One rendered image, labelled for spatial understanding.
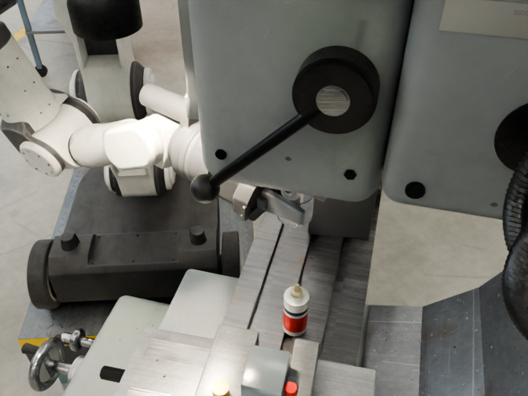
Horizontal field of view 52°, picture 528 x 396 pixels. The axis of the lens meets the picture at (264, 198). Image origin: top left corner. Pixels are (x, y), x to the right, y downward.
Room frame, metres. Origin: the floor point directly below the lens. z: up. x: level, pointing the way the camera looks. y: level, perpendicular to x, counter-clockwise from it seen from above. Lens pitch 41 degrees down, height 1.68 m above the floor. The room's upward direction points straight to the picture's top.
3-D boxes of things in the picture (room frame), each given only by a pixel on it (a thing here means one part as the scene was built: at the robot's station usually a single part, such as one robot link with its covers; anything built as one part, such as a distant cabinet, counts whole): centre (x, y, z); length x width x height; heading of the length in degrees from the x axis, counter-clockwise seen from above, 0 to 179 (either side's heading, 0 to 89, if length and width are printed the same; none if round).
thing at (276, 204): (0.49, -0.02, 1.23); 0.06 x 0.02 x 0.03; 54
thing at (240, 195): (0.57, 0.03, 1.23); 0.13 x 0.12 x 0.10; 144
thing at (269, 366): (0.37, 0.00, 1.04); 0.06 x 0.05 x 0.06; 168
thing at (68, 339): (0.79, 0.44, 0.51); 0.22 x 0.06 x 0.06; 75
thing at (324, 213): (0.86, -0.16, 1.03); 0.22 x 0.12 x 0.20; 173
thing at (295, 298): (0.54, -0.05, 0.98); 0.04 x 0.04 x 0.11
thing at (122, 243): (1.29, 0.37, 0.59); 0.64 x 0.52 x 0.33; 4
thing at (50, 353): (0.64, 0.44, 0.63); 0.16 x 0.12 x 0.12; 75
